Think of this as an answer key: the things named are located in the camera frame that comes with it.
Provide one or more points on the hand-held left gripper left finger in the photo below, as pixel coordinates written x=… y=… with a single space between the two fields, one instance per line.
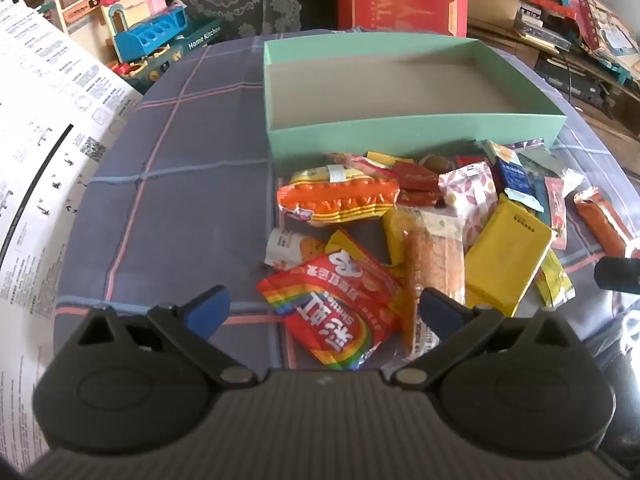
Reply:
x=207 y=307

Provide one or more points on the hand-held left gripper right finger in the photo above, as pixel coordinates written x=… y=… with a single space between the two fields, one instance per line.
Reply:
x=440 y=307

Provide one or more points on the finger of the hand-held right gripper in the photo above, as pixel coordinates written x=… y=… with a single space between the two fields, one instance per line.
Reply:
x=620 y=274

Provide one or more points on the clear orange cracker packet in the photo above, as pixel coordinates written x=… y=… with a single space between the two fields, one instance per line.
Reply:
x=432 y=265

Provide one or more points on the yellow green striped packet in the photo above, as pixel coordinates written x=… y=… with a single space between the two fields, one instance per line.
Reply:
x=555 y=280

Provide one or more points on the wide yellow snack packet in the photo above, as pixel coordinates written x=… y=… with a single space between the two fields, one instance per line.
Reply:
x=505 y=255

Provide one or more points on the long yellow snack packet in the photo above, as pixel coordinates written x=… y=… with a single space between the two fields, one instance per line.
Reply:
x=395 y=235

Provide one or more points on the white orange snack packet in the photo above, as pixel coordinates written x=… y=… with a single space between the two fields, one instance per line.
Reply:
x=287 y=250

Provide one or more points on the red rainbow candy packet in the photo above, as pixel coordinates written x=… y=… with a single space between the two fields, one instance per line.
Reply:
x=330 y=315

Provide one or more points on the white floral snack packet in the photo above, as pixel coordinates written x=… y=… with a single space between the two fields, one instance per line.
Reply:
x=467 y=195

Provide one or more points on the blue white snack packet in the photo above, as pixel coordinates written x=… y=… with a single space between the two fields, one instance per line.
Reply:
x=512 y=175

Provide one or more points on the orange yellow snack packet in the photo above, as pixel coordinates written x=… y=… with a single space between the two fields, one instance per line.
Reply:
x=335 y=200

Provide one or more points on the green cardboard box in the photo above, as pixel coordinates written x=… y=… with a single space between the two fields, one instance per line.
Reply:
x=400 y=132

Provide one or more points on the red orange snack bar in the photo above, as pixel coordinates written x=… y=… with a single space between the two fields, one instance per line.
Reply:
x=600 y=222

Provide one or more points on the pink white snack packet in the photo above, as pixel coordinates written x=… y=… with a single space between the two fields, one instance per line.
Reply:
x=555 y=205

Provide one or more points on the brown round chocolate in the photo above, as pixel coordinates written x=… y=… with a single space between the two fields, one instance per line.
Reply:
x=435 y=163

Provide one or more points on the wooden TV stand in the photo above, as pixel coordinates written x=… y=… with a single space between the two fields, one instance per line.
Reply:
x=615 y=130

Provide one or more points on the purple checked blanket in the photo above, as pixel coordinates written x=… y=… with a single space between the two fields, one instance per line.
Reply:
x=200 y=160

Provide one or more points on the small yellow snack packet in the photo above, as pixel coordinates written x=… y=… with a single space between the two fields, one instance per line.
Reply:
x=382 y=159

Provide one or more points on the black stereo device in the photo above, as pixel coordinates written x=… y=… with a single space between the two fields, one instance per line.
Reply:
x=565 y=77

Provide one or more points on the white printed paper sheet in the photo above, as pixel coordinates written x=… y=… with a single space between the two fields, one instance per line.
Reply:
x=40 y=135

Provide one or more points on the colourful picture book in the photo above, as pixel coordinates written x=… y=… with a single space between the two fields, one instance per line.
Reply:
x=607 y=25

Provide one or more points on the blue toy tray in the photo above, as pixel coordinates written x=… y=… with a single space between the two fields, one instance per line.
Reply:
x=150 y=35

